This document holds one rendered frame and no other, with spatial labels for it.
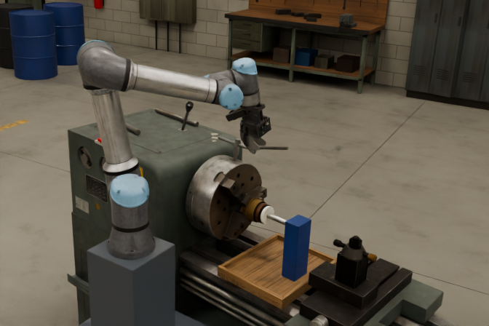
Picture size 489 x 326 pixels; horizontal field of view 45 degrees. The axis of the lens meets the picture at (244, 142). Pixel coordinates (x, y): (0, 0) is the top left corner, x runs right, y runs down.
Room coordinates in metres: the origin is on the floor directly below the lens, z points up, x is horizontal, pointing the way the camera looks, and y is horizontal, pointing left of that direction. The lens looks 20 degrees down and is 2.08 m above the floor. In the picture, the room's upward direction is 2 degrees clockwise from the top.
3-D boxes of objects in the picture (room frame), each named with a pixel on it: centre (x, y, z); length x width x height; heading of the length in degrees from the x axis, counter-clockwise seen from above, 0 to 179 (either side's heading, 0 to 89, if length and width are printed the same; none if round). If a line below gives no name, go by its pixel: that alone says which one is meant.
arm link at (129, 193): (1.67, 0.35, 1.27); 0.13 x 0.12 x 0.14; 18
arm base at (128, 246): (1.66, 0.35, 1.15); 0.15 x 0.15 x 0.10
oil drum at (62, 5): (9.07, 2.83, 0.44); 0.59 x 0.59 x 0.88
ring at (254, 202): (2.00, -0.06, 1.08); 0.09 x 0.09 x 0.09; 50
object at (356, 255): (1.64, -0.36, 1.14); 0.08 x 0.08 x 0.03
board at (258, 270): (1.93, -0.15, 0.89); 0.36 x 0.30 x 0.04; 140
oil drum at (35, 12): (8.13, 2.99, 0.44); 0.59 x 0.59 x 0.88
